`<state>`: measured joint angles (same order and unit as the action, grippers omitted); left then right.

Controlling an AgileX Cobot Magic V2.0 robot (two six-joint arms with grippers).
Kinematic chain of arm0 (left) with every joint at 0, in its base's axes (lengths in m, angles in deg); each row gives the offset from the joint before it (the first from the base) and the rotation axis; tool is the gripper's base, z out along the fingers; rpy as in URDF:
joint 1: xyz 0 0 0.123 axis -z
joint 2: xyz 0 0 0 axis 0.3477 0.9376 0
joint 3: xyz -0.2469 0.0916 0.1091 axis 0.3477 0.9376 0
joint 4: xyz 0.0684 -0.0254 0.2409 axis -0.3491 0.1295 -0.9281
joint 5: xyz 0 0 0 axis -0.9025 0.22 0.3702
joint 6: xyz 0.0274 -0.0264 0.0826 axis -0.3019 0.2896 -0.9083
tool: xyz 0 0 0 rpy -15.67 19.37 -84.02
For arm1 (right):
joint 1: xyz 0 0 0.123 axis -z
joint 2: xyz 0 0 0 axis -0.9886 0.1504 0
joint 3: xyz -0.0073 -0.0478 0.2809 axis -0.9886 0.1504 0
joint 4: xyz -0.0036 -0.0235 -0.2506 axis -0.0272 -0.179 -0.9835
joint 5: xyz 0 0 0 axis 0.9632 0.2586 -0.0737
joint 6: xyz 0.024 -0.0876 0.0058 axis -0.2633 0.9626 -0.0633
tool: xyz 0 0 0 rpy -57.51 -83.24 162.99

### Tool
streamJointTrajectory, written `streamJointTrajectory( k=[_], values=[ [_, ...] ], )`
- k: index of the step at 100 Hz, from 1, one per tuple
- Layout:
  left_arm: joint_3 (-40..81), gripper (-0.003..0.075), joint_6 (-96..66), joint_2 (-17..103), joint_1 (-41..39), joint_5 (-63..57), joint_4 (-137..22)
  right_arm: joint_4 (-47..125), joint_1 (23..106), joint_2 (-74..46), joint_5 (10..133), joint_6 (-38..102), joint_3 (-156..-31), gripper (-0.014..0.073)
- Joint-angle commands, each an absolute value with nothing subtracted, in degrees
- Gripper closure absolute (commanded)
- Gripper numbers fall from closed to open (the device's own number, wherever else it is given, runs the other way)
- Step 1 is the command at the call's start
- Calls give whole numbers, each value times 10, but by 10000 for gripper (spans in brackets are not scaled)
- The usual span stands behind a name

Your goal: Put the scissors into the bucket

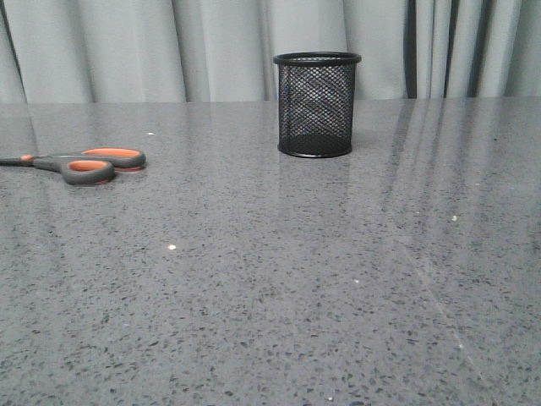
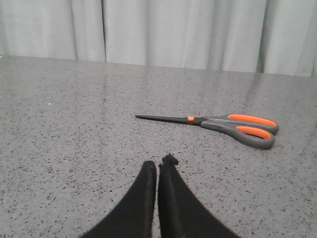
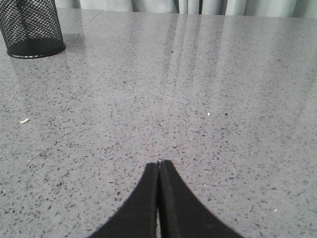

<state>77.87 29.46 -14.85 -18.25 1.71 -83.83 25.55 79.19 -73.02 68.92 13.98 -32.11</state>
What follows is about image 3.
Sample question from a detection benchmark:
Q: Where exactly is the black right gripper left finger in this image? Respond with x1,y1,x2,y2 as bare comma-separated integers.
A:
90,163,159,238

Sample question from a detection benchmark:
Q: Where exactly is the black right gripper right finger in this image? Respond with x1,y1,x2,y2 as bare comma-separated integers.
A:
159,160,241,238

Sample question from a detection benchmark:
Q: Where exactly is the black mesh pen holder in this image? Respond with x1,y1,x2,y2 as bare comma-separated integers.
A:
0,0,65,59

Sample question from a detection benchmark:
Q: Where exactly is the grey curtain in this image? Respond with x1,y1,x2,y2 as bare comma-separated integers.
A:
55,0,317,19

